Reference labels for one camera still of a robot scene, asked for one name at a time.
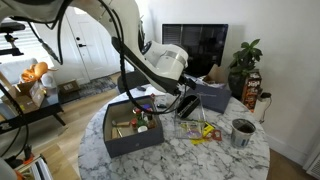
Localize black corrugated cable conduit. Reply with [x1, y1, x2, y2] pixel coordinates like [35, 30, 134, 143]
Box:
[0, 0, 188, 158]

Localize small closed cardboard box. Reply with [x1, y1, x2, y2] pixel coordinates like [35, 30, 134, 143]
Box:
[58, 79, 80, 94]

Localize white floor vent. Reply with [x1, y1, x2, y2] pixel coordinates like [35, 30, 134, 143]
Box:
[304, 149, 320, 180]

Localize green glass bottle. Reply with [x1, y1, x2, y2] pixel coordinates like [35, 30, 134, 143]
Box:
[137, 111, 148, 128]

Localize clear plastic container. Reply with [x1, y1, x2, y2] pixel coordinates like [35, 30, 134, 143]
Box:
[173, 93, 207, 140]

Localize white sofa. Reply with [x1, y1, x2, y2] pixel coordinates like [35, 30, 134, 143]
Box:
[0, 57, 39, 88]

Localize green and white book stack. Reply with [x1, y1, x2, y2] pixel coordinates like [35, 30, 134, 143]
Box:
[14, 155, 54, 180]

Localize white panel door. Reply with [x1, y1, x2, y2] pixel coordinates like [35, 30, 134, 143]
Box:
[64, 6, 127, 82]

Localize white window blinds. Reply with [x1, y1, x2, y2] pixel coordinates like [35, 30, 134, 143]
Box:
[0, 19, 42, 51]

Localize red sachet packet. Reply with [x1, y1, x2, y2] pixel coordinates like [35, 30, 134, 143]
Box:
[209, 129, 223, 141]

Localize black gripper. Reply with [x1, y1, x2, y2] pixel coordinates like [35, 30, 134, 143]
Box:
[166, 73, 198, 105]

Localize dark blue box lid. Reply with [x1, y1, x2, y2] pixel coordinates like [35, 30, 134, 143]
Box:
[185, 82, 233, 114]

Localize brown paper bag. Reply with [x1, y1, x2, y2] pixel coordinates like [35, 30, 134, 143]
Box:
[202, 63, 228, 88]

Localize grey paper cup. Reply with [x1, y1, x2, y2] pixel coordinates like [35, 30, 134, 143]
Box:
[230, 118, 257, 149]

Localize black spectacle case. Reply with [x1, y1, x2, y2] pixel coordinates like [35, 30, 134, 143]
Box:
[176, 94, 201, 120]

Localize wooden spoon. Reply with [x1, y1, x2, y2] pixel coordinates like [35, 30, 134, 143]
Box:
[111, 120, 131, 128]

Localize black flat screen television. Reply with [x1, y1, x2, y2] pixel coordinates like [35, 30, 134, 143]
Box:
[162, 23, 230, 78]

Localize yellow sachet packet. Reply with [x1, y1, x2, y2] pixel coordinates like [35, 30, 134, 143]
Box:
[190, 121, 216, 145]

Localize Jenga game box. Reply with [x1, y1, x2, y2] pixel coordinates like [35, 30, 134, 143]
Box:
[241, 69, 263, 113]

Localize clear drinking glass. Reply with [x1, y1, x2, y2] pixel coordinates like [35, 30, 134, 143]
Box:
[165, 93, 178, 111]

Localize open cardboard box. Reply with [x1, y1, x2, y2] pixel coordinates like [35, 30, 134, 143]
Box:
[0, 71, 47, 117]

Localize black camera tripod mount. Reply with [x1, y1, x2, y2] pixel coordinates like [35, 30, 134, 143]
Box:
[0, 21, 27, 57]

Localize black and orange clamp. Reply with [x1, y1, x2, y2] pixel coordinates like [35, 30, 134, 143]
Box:
[6, 143, 36, 168]

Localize grey patterned rug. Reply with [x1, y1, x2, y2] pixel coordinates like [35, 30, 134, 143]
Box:
[78, 75, 118, 98]

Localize dark blue open box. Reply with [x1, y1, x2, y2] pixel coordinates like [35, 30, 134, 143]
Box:
[102, 95, 165, 158]

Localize orange plush toy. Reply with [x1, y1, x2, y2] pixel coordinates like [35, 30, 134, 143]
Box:
[19, 61, 59, 84]

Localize green potted plant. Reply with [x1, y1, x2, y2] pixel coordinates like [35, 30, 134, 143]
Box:
[227, 38, 264, 100]

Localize black coffee table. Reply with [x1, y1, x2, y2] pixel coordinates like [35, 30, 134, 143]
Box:
[0, 89, 67, 134]

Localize black chair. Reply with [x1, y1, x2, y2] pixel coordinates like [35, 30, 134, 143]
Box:
[117, 70, 151, 95]

